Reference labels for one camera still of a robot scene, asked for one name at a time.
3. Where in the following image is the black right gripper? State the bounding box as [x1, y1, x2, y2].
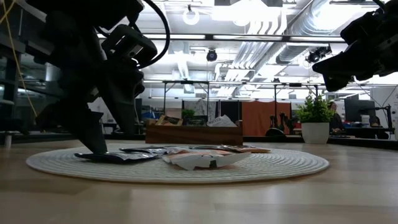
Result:
[312, 2, 398, 92]

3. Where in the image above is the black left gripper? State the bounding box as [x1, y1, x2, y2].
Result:
[35, 18, 146, 154]

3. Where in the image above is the brown wooden three-compartment tray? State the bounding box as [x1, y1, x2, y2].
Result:
[145, 120, 244, 146]

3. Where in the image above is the white round woven placemat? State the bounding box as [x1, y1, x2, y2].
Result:
[26, 142, 330, 184]

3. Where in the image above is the black ceiling spotlight cluster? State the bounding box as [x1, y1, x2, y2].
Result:
[305, 45, 333, 65]

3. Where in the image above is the black monitor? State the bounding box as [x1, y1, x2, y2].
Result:
[343, 98, 377, 124]

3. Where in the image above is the person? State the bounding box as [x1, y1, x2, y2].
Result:
[328, 101, 345, 134]

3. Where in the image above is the green plant in white pot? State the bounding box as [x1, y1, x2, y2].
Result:
[295, 93, 336, 144]

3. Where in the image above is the black beam with light strips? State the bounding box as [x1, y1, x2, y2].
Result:
[139, 32, 346, 44]

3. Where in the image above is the dark background screen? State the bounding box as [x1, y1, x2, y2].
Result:
[219, 100, 242, 118]

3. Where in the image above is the round white ceiling lamp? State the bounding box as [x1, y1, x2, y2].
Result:
[182, 4, 200, 26]

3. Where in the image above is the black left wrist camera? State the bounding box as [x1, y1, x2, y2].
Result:
[101, 24, 159, 68]

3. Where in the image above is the black background rig frame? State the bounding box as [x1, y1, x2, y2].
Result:
[142, 80, 243, 125]

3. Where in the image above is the yellow hanging cable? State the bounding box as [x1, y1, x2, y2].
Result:
[0, 0, 39, 118]

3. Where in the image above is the black aluminium table frame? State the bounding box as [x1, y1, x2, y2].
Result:
[0, 132, 398, 151]

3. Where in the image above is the orange partition wall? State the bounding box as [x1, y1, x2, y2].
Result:
[241, 100, 293, 137]

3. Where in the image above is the black left camera cable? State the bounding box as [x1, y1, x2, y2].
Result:
[136, 0, 171, 69]

